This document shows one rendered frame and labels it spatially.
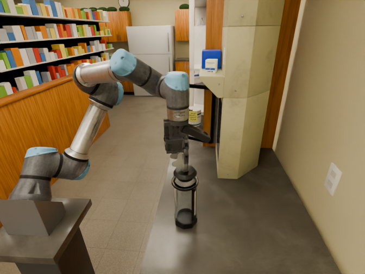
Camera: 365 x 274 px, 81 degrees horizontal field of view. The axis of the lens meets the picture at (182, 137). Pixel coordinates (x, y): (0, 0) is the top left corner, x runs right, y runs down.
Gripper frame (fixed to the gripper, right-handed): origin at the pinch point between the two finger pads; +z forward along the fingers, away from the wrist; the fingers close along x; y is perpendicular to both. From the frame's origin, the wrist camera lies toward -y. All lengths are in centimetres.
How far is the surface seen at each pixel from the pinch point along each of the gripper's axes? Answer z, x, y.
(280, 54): -33, -52, -66
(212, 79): -26.8, -27.3, -18.3
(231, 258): 28.9, 20.8, -13.3
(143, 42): -20, -541, 7
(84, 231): 123, -88, 83
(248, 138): 5.2, -25.8, -39.1
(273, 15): -52, -29, -45
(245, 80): -26.3, -23.3, -32.3
